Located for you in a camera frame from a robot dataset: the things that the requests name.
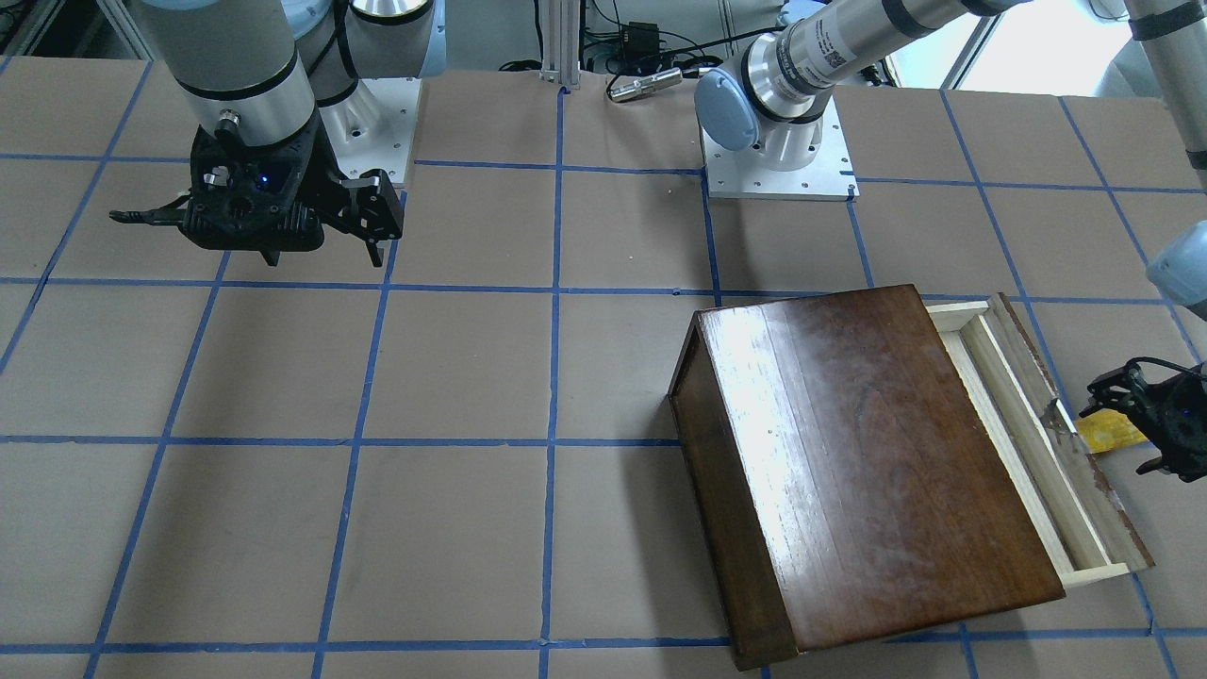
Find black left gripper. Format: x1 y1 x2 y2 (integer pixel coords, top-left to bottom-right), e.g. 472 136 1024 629
1078 359 1206 482

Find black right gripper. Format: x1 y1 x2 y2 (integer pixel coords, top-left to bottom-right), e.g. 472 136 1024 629
107 122 406 268

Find yellow corn cob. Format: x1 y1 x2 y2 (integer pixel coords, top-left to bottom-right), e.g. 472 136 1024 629
1074 409 1149 455

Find wooden drawer with white handle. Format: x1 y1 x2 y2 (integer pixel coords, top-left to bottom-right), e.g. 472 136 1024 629
927 295 1155 589

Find dark wooden drawer cabinet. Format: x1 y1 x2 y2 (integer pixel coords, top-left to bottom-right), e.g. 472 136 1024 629
667 283 1066 671

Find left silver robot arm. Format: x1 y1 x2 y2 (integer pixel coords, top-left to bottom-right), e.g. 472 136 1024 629
694 1 1205 482

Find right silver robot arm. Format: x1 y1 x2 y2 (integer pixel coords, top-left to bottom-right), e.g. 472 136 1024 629
109 1 447 267

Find silver flashlight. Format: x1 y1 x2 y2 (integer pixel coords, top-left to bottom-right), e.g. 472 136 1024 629
606 66 683 104

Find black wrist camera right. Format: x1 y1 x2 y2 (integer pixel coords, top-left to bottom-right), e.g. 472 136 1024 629
177 127 323 265

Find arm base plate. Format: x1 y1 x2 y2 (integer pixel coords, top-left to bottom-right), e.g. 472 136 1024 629
320 78 425 189
696 94 861 201

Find aluminium frame post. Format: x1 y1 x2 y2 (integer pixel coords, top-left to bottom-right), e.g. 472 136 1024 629
536 1 585 93

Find black cables on desk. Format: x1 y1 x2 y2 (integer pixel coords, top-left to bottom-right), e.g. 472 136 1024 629
581 0 756 81

